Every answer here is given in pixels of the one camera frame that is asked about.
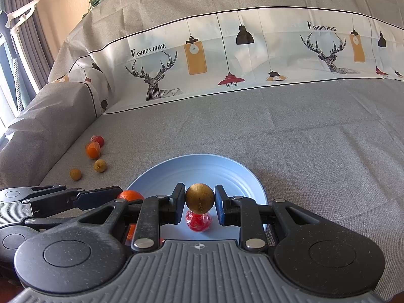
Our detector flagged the white perforated pole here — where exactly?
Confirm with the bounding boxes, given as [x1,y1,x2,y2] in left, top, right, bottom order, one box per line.
[13,57,24,114]

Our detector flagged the white plastic hanger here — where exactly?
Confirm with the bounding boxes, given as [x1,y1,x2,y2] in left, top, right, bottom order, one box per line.
[6,0,42,51]

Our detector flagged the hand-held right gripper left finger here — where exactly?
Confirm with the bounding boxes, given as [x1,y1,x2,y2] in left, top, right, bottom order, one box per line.
[71,182,188,254]

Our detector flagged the small orange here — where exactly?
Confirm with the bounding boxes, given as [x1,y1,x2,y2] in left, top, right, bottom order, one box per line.
[125,223,165,245]
[117,190,145,202]
[85,142,102,160]

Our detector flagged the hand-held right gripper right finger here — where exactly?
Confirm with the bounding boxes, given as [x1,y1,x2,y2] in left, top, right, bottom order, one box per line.
[213,184,329,254]

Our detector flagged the grey curtain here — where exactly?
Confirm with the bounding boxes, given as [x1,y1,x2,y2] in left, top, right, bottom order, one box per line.
[0,0,55,70]

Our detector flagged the light blue plate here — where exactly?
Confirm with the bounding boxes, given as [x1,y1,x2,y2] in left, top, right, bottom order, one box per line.
[125,154,268,247]

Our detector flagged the large brown longan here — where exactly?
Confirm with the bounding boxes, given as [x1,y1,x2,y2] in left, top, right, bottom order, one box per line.
[185,183,216,214]

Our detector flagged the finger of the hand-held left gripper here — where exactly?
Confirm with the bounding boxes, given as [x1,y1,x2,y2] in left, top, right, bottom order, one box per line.
[25,209,96,228]
[22,184,123,219]

